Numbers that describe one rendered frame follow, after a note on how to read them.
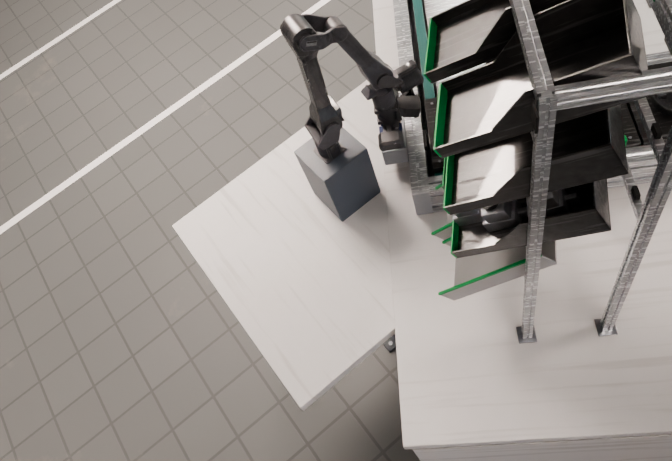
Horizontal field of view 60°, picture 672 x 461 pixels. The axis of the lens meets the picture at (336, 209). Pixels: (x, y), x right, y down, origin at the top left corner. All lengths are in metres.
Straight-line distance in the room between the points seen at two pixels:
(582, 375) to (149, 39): 3.34
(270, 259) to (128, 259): 1.48
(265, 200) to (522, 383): 0.86
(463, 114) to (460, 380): 0.70
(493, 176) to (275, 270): 0.78
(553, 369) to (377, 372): 1.05
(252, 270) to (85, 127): 2.30
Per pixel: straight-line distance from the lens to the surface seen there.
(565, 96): 0.73
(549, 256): 1.15
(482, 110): 0.88
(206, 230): 1.75
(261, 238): 1.66
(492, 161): 1.01
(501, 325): 1.43
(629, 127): 1.61
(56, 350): 3.00
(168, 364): 2.66
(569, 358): 1.42
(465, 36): 0.99
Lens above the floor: 2.20
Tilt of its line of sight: 55 degrees down
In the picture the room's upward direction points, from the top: 24 degrees counter-clockwise
